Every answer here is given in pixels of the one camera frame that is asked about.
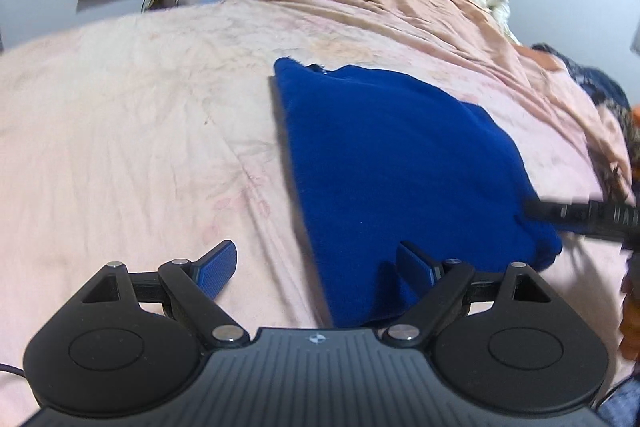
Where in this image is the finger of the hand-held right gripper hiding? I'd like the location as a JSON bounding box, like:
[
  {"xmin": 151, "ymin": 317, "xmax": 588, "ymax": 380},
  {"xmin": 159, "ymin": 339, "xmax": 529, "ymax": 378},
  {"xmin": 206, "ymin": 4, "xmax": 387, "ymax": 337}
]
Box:
[{"xmin": 520, "ymin": 199, "xmax": 640, "ymax": 251}]

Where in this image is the pink bed sheet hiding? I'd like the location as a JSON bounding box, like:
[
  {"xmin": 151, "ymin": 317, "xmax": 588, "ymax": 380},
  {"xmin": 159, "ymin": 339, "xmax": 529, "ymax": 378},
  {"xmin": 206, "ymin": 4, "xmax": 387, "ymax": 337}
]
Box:
[{"xmin": 0, "ymin": 0, "xmax": 640, "ymax": 410}]

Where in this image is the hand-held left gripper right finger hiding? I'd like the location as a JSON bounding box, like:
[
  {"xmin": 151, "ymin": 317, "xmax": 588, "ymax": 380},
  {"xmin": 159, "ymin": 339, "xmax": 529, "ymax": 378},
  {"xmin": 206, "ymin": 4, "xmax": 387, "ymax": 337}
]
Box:
[{"xmin": 381, "ymin": 241, "xmax": 554, "ymax": 349}]

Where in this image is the cream fluffy cloth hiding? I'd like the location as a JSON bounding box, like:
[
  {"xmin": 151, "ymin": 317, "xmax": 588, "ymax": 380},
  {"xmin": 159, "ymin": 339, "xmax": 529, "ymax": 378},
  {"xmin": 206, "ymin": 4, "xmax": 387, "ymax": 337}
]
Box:
[{"xmin": 459, "ymin": 0, "xmax": 522, "ymax": 46}]

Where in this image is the blue fleece garment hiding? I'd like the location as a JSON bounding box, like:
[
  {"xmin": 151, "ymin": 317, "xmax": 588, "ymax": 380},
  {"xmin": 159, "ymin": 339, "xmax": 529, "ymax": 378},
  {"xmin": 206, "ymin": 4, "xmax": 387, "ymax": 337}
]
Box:
[{"xmin": 272, "ymin": 56, "xmax": 564, "ymax": 331}]

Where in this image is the dark floral cloth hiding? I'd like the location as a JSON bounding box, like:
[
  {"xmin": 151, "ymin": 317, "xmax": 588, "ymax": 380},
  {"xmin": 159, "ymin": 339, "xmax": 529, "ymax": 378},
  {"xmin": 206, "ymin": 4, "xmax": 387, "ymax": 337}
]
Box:
[{"xmin": 530, "ymin": 42, "xmax": 640, "ymax": 204}]

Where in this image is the orange blanket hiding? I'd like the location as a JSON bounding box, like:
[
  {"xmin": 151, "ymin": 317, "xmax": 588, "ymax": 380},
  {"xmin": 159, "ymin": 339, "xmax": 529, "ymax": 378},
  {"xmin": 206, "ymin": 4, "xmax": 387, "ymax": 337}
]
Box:
[{"xmin": 234, "ymin": 0, "xmax": 637, "ymax": 208}]

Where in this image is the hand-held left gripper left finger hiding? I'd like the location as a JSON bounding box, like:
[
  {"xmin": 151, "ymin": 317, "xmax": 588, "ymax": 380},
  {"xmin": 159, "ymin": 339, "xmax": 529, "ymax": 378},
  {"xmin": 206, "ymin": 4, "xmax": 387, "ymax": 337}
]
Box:
[{"xmin": 81, "ymin": 240, "xmax": 251, "ymax": 349}]

